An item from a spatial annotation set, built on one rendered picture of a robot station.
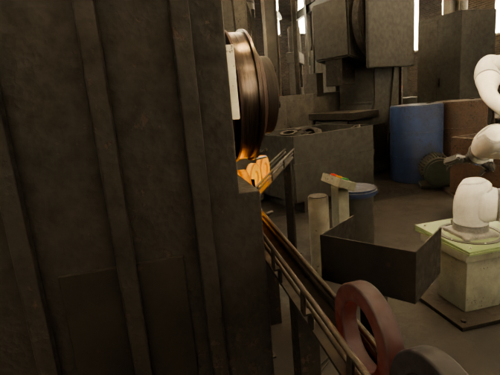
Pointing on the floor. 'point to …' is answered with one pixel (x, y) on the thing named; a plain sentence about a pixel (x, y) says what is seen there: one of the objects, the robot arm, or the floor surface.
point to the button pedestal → (339, 197)
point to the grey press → (362, 62)
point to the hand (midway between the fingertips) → (464, 170)
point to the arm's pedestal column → (466, 292)
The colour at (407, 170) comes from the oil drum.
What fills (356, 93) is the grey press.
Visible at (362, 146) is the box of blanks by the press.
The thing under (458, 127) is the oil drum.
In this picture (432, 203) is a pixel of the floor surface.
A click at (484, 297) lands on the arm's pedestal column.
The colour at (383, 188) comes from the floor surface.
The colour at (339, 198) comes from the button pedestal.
